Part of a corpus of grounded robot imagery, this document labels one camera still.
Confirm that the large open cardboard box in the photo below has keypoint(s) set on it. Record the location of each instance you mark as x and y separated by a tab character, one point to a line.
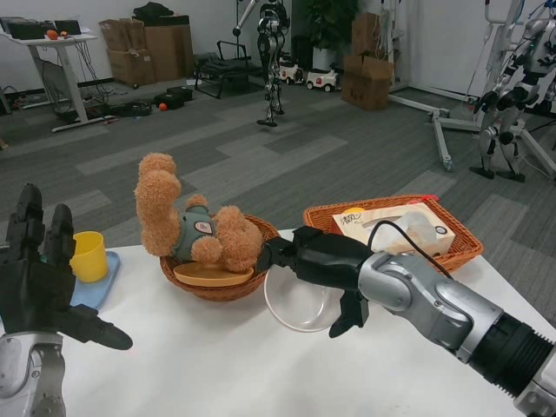
367	82

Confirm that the light blue plastic tray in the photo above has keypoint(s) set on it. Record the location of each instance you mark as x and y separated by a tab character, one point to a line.
97	291

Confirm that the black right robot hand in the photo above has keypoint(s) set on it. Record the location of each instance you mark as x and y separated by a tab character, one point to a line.
330	260

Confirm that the tissue box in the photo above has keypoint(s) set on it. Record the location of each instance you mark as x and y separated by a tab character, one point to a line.
356	221

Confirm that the stack of cardboard boxes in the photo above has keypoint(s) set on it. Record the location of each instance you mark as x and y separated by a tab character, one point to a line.
147	52

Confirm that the black equipment case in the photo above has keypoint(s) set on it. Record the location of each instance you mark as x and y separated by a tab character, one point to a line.
174	97

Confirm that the orange plastic plate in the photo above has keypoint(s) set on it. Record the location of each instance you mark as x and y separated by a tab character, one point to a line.
208	277

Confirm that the white toy car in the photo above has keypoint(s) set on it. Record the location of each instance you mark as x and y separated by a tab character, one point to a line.
292	74
323	80

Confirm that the round wicker basket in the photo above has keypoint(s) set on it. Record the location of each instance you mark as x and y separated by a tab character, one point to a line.
217	291

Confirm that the white gantry stand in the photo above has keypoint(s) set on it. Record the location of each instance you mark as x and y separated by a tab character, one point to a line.
438	126

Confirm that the silver humanoid robot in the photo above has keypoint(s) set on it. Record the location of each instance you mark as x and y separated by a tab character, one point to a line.
517	91

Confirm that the black folding frame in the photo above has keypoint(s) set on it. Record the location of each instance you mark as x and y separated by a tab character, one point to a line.
226	71

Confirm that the red tag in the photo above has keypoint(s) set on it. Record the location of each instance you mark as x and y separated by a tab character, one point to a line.
429	198

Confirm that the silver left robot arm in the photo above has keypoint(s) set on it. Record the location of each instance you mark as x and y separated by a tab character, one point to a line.
26	373

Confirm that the potted green plant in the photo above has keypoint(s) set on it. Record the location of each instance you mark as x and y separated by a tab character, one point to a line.
330	26

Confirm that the brown teddy bear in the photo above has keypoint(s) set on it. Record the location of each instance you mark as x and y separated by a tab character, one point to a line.
156	208

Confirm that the orange fruit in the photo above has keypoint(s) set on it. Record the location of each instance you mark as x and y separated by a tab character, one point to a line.
52	35

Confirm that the yellow plastic cup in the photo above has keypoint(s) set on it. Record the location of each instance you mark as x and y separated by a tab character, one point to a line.
89	260

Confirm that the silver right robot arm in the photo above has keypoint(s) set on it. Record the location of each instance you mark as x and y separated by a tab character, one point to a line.
434	295

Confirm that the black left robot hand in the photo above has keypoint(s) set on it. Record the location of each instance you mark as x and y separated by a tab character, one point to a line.
35	286

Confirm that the white plastic bowl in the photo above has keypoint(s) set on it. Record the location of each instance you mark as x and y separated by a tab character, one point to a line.
295	304

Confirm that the black humanoid robot legs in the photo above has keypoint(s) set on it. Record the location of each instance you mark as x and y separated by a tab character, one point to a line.
269	52

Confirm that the rectangular wicker basket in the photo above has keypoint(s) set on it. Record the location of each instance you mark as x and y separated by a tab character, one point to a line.
467	247

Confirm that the white standing desk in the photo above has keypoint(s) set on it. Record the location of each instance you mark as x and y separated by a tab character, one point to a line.
65	65

